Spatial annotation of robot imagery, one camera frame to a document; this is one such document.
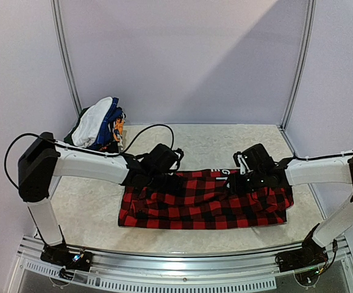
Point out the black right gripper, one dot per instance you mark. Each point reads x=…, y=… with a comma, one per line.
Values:
x=237, y=185

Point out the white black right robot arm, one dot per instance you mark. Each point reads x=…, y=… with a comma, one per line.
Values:
x=330, y=177

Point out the red black plaid shirt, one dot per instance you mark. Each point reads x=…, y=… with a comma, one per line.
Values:
x=204, y=203

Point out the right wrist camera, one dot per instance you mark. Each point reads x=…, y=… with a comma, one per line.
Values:
x=255, y=158

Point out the blue patterned garment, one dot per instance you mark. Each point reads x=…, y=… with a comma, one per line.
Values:
x=110, y=136

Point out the aluminium front rail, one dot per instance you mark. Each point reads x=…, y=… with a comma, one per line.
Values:
x=112, y=271

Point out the dark green garment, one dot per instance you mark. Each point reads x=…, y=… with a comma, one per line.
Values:
x=68, y=138

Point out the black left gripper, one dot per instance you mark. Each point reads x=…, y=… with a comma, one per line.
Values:
x=174, y=187

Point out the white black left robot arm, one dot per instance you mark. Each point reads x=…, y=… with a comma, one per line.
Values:
x=43, y=165

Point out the white folded garment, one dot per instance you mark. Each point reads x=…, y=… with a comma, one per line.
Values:
x=90, y=122

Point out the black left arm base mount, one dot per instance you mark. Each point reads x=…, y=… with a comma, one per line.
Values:
x=68, y=260

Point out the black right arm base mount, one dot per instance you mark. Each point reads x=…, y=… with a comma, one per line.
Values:
x=308, y=262

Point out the aluminium left corner post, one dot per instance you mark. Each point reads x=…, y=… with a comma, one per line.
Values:
x=64, y=55

